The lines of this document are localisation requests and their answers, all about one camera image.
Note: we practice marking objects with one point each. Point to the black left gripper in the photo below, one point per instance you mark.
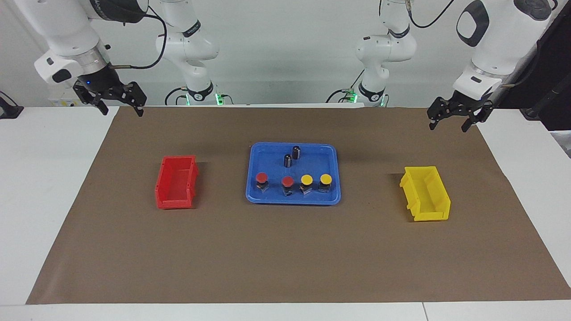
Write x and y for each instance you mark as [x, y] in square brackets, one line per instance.
[464, 103]

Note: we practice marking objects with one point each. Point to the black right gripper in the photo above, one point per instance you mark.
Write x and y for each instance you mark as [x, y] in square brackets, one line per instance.
[100, 82]

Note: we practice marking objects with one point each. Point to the yellow push button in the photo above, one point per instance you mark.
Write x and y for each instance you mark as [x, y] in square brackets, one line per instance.
[325, 179]
[306, 179]

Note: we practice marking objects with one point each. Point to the red push button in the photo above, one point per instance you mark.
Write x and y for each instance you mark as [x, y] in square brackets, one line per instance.
[287, 180]
[262, 178]

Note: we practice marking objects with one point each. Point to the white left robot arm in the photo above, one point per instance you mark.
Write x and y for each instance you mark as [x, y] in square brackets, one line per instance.
[499, 35]

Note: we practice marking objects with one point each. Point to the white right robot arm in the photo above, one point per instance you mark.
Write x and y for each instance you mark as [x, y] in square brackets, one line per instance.
[67, 26]

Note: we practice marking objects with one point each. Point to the white power box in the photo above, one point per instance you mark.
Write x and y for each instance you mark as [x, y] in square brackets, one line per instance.
[60, 102]

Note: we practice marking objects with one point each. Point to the black stand pole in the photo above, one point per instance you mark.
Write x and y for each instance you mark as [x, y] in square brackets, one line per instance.
[533, 112]

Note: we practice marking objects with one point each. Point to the yellow plastic bin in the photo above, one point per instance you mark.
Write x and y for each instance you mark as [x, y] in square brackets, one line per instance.
[428, 196]

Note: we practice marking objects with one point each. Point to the red plastic bin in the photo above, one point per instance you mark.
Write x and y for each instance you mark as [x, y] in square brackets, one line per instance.
[176, 183]

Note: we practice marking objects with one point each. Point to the black table clamp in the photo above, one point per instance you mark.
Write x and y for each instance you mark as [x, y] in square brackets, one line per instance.
[9, 110]

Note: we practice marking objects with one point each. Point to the black background panel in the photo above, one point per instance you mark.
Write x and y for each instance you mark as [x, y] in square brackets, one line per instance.
[557, 67]

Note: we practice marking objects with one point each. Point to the blue plastic tray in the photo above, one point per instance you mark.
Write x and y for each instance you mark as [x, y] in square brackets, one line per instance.
[272, 160]

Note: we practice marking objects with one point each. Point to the black button lower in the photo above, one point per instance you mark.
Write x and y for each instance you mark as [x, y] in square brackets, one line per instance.
[296, 152]

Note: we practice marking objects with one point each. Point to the brown paper mat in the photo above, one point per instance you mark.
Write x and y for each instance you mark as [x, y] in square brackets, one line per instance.
[267, 249]

